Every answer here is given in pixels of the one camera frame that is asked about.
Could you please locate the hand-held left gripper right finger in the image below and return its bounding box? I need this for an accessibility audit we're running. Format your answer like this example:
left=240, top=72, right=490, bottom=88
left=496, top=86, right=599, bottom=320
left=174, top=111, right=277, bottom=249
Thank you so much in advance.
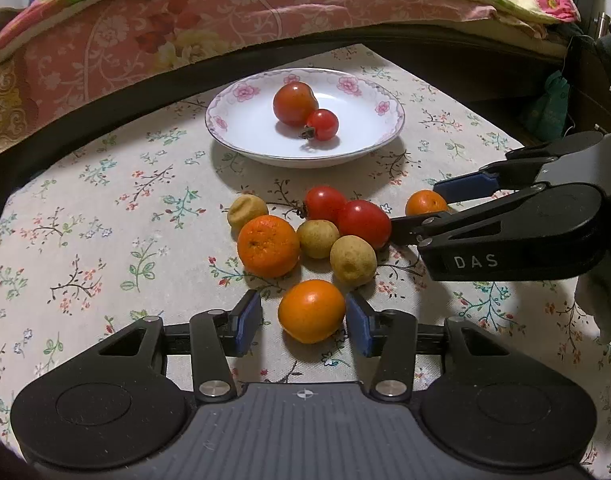
left=344, top=292, right=521, bottom=403

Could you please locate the rough-skinned mandarin orange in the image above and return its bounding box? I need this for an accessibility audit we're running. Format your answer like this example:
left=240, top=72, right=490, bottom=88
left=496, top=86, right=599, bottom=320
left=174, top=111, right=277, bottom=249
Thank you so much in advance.
left=236, top=214, right=301, bottom=279

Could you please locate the pink floral blanket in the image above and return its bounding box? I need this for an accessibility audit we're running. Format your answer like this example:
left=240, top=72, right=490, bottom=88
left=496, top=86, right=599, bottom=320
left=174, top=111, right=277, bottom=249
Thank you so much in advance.
left=0, top=0, right=551, bottom=161

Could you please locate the wrinkled yellow round fruit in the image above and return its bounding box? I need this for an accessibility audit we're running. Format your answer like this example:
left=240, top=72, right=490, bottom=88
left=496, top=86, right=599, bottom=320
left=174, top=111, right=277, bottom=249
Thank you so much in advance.
left=227, top=195, right=269, bottom=231

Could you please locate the small mandarin orange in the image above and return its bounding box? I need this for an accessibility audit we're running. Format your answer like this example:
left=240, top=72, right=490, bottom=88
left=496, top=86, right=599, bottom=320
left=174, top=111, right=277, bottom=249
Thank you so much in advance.
left=404, top=189, right=449, bottom=218

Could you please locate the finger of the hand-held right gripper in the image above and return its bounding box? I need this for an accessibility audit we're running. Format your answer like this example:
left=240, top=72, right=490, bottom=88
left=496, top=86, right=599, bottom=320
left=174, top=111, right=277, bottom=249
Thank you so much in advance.
left=389, top=195, right=521, bottom=247
left=433, top=131, right=606, bottom=203

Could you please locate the smooth mandarin orange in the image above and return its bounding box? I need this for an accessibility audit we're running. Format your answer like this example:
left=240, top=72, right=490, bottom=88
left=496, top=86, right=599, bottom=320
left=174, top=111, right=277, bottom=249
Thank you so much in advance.
left=278, top=279, right=347, bottom=345

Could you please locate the dark bed frame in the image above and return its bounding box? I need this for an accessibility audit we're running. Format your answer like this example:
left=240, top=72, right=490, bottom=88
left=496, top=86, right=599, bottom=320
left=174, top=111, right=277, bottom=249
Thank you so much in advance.
left=0, top=22, right=576, bottom=241

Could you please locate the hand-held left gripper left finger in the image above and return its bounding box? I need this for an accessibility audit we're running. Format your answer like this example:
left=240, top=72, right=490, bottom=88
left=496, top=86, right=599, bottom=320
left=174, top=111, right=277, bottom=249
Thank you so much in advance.
left=93, top=290, right=263, bottom=403

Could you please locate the small red tomato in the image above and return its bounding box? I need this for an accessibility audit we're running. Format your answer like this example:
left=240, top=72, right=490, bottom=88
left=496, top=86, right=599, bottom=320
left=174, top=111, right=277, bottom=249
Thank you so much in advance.
left=300, top=108, right=340, bottom=142
left=337, top=200, right=392, bottom=250
left=300, top=186, right=349, bottom=223

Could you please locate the white floral-rimmed plate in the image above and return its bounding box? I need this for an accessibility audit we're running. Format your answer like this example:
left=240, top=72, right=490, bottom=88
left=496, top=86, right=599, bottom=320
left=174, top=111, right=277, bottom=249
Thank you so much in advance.
left=204, top=67, right=406, bottom=169

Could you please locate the green bag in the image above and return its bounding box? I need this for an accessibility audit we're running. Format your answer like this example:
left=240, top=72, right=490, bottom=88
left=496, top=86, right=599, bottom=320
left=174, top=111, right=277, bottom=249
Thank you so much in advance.
left=525, top=70, right=571, bottom=136

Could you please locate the large orange-red tomato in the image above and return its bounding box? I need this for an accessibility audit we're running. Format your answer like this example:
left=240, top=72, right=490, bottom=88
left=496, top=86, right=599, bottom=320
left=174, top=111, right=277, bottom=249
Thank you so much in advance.
left=273, top=81, right=319, bottom=128

